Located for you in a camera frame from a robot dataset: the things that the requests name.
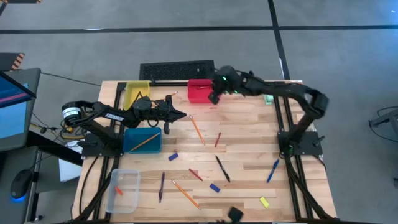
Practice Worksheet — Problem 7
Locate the black computer mouse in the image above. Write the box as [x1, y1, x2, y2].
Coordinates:
[10, 169, 34, 200]

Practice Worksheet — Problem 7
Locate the clear plastic bin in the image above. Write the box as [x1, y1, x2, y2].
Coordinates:
[105, 169, 141, 214]

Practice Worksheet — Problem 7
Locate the grey side desk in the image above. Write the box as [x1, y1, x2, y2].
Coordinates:
[0, 146, 41, 224]

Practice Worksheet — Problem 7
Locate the black device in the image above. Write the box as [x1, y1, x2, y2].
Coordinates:
[217, 206, 244, 224]

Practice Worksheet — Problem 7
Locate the yellow plastic bin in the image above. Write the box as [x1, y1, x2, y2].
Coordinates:
[123, 80, 152, 111]

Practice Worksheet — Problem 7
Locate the teal plastic bin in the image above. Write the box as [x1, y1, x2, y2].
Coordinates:
[123, 126, 163, 154]

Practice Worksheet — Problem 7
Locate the red plastic bin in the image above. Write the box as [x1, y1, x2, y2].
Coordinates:
[187, 78, 218, 104]

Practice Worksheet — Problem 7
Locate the white paper sheet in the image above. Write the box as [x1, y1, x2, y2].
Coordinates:
[58, 139, 84, 183]

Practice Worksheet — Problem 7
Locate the grey metal stand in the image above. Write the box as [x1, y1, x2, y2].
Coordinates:
[368, 105, 398, 144]

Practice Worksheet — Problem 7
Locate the black pen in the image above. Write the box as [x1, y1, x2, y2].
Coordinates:
[215, 155, 231, 184]

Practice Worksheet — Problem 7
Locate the black aluminium table frame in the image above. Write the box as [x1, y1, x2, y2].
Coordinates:
[73, 80, 338, 224]

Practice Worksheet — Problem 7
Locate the purple pen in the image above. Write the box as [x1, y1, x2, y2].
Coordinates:
[159, 172, 165, 203]

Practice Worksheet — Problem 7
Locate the laptop with blue screen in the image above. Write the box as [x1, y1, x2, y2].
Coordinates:
[0, 67, 42, 152]

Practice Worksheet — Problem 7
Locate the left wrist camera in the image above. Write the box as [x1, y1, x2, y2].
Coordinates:
[156, 105, 169, 120]

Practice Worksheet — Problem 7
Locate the black floor cable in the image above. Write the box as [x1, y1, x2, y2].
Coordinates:
[40, 72, 103, 87]

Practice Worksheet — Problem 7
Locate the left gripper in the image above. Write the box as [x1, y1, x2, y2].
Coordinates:
[150, 94, 188, 136]

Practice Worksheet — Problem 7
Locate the yellow cable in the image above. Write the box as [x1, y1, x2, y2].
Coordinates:
[30, 119, 86, 141]

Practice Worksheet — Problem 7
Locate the blue pen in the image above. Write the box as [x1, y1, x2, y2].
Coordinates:
[266, 158, 280, 184]

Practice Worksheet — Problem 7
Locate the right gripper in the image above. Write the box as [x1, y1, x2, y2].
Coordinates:
[208, 78, 233, 106]

